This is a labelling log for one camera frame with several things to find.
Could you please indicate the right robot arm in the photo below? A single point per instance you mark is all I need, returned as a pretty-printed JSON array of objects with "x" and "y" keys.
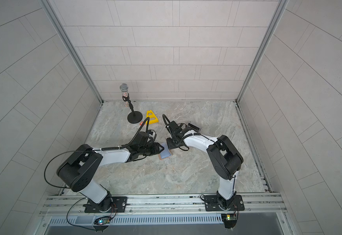
[{"x": 224, "y": 156}]

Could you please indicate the microphone on black stand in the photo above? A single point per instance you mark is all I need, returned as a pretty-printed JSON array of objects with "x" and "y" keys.
[{"x": 134, "y": 116}]

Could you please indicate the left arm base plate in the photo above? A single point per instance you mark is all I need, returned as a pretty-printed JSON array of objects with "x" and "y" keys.
[{"x": 108, "y": 205}]

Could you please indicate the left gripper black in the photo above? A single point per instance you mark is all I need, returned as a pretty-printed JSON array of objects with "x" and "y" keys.
[{"x": 154, "y": 148}]

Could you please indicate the right circuit board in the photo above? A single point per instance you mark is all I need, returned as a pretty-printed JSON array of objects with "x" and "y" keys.
[{"x": 229, "y": 220}]

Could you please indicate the clear acrylic card stand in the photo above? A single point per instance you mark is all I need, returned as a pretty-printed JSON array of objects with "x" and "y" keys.
[{"x": 193, "y": 130}]

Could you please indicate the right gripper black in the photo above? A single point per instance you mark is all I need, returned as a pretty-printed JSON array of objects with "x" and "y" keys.
[{"x": 172, "y": 141}]

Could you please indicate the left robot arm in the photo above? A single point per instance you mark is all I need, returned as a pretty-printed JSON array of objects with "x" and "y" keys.
[{"x": 79, "y": 170}]

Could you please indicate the yellow triangular plastic block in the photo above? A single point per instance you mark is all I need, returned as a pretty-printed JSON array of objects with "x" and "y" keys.
[{"x": 152, "y": 117}]

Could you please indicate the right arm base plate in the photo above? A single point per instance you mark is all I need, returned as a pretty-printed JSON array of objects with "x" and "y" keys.
[{"x": 216, "y": 203}]

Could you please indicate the left green circuit board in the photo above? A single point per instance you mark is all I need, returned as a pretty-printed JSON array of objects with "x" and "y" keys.
[{"x": 102, "y": 221}]

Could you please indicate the aluminium mounting rail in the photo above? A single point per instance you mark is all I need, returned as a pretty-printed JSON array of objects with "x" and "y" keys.
[{"x": 165, "y": 204}]

